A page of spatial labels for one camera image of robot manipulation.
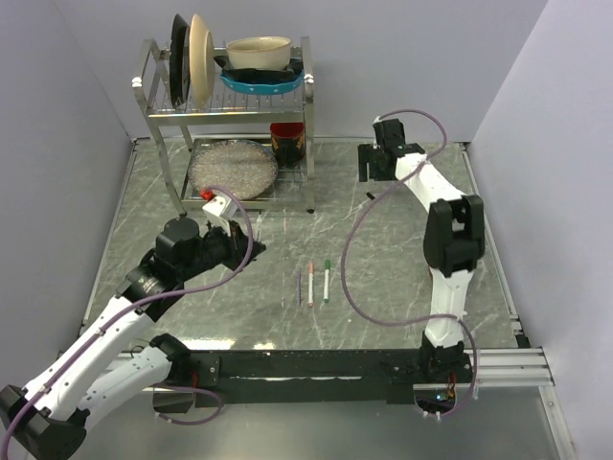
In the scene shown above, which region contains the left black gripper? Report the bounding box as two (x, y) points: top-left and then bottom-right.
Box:
(178, 216), (265, 281)

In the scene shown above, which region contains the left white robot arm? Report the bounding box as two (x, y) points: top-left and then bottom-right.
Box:
(1, 218), (266, 459)

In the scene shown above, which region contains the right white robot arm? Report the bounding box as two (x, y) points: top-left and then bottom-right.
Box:
(358, 119), (486, 381)

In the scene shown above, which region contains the black dish under bowl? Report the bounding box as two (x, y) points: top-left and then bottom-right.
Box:
(214, 56), (304, 84)

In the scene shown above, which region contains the speckled glass plate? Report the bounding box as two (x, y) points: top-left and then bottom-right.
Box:
(188, 139), (279, 200)

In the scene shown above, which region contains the black plate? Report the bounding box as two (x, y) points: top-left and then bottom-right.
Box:
(169, 14), (191, 108)

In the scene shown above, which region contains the green white marker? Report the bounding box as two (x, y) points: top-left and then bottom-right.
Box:
(323, 259), (331, 303)

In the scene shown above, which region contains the purple pen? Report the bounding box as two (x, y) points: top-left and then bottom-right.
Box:
(296, 267), (303, 307)

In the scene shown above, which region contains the blue dotted dish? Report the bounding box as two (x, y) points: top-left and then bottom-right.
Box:
(220, 72), (305, 96)

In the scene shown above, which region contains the cream bowl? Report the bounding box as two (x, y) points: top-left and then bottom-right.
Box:
(226, 36), (291, 71)

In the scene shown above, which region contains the aluminium frame rail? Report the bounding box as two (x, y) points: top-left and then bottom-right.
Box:
(47, 347), (556, 397)

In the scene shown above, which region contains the beige plate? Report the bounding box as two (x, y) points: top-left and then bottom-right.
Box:
(189, 13), (216, 109)

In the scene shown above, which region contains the steel dish rack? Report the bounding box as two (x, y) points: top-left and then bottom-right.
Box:
(131, 36), (315, 215)

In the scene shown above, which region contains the red white marker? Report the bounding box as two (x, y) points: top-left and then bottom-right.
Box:
(307, 262), (315, 308)

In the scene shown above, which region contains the red black cup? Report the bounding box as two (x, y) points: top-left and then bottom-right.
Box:
(269, 122), (306, 168)

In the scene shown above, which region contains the black base beam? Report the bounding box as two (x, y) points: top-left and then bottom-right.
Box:
(164, 349), (473, 404)

